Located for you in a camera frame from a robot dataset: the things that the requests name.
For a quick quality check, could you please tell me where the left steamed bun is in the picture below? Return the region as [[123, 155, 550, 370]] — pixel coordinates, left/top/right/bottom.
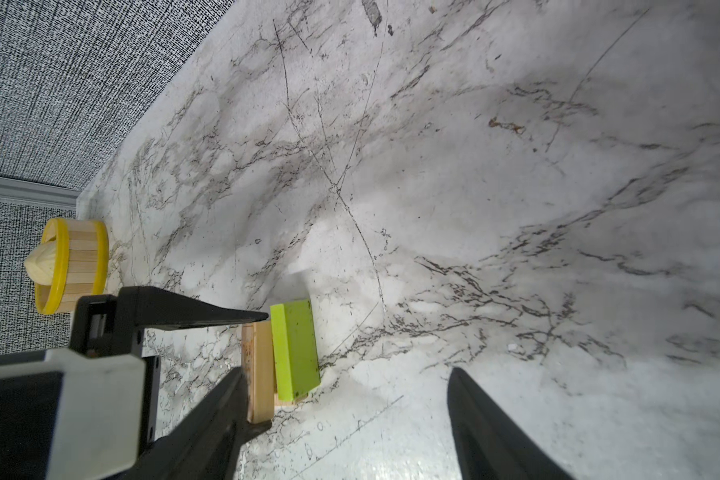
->
[[24, 240, 57, 286]]

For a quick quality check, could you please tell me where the yellow rimmed bamboo steamer basket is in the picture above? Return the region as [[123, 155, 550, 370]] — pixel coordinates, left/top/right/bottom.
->
[[34, 217, 109, 315]]

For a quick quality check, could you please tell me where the plain wood rectangular block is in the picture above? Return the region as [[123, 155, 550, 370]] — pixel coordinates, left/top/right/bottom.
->
[[241, 320, 297, 424]]

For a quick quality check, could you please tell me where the lime green rectangular block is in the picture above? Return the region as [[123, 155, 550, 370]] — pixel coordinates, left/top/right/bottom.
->
[[270, 299, 321, 402]]

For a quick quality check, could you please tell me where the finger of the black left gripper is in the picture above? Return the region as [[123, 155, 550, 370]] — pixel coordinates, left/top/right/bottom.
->
[[69, 286, 269, 357]]

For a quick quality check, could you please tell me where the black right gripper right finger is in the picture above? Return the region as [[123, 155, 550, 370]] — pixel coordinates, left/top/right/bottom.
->
[[447, 368, 571, 479]]

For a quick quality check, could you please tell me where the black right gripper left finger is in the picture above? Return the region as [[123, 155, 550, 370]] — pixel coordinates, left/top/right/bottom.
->
[[120, 367, 272, 479]]

